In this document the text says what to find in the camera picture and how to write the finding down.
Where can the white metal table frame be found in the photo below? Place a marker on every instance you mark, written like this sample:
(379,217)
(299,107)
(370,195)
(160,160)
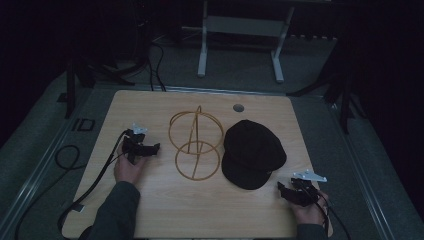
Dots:
(240,30)

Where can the grey table grommet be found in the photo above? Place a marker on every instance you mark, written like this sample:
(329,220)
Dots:
(238,108)

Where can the person's right hand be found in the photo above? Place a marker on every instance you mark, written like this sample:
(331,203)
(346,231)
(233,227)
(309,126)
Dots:
(310,213)

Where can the person's left hand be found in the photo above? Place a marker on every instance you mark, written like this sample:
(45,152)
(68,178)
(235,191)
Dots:
(127,170)

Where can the black cap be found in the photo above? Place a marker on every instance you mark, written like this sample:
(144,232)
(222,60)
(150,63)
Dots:
(253,156)

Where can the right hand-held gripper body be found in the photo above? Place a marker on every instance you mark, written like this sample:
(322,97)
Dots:
(305,190)

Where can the black tripod stand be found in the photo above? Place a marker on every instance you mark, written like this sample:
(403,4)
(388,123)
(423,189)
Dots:
(336,86)
(100,70)

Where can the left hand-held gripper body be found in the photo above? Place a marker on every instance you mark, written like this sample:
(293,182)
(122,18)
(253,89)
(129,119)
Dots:
(135,144)

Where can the black tape patch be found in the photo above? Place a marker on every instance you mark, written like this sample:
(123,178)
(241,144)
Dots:
(77,208)

